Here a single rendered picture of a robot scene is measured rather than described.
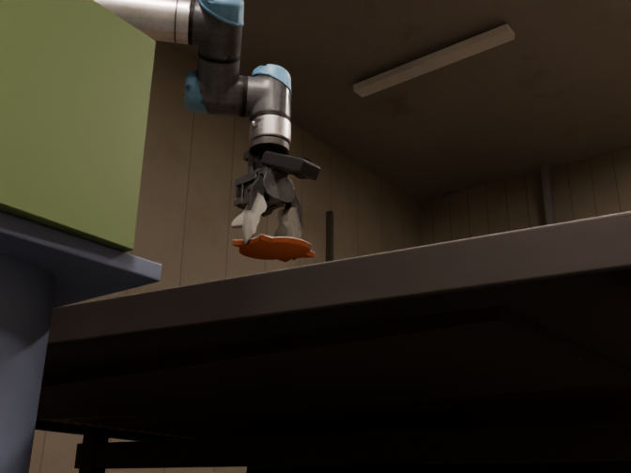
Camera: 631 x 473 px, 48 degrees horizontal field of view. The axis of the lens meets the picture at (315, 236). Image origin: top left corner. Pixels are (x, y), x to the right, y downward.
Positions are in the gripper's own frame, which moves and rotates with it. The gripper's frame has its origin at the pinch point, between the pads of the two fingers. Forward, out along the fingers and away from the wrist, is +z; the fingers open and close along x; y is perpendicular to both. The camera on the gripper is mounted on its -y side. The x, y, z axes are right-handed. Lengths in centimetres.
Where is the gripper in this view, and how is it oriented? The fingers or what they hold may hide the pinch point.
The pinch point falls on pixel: (274, 247)
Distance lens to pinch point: 120.6
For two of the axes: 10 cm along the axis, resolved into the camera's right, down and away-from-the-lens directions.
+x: -7.0, -2.6, -6.6
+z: -0.1, 9.3, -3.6
